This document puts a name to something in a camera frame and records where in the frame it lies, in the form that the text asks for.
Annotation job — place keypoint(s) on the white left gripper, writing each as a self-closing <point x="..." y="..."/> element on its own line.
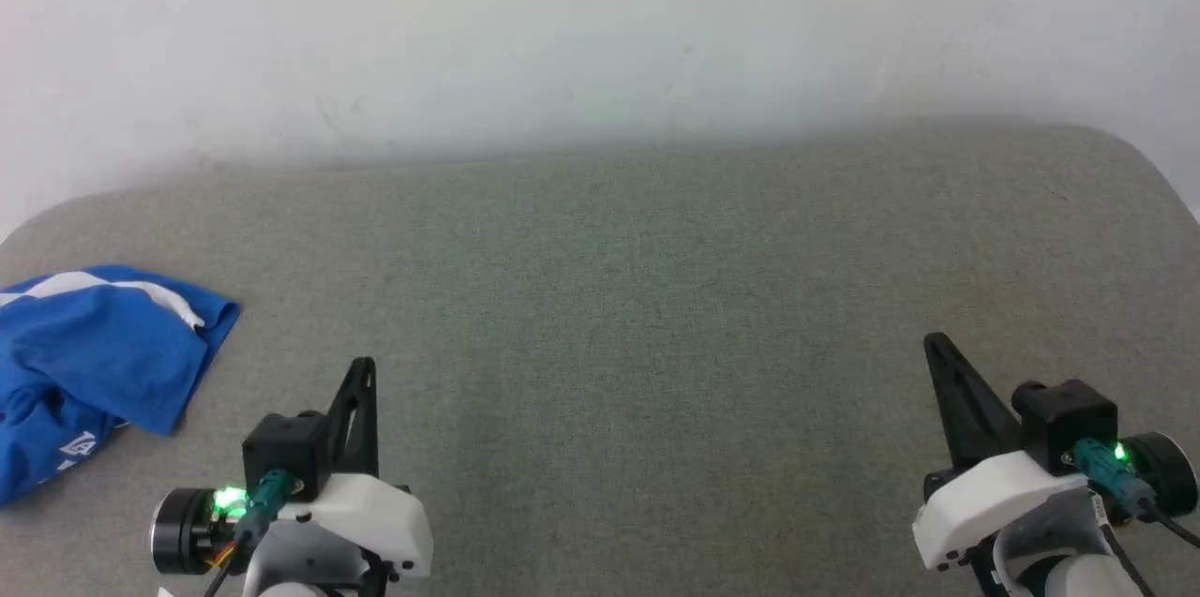
<point x="366" y="522"/>

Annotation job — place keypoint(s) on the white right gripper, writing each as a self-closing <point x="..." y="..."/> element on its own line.
<point x="994" y="503"/>

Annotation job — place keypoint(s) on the blue shorts with white stripes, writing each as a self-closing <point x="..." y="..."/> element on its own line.
<point x="103" y="353"/>

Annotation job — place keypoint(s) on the grey fabric sofa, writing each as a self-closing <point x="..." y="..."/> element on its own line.
<point x="619" y="316"/>

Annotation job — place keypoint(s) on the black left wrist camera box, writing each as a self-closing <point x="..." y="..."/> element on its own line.
<point x="281" y="447"/>

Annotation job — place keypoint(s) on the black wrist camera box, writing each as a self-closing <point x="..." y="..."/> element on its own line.
<point x="281" y="447"/>
<point x="1069" y="419"/>

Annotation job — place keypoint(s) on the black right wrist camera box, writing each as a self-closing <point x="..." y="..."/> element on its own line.
<point x="1069" y="419"/>

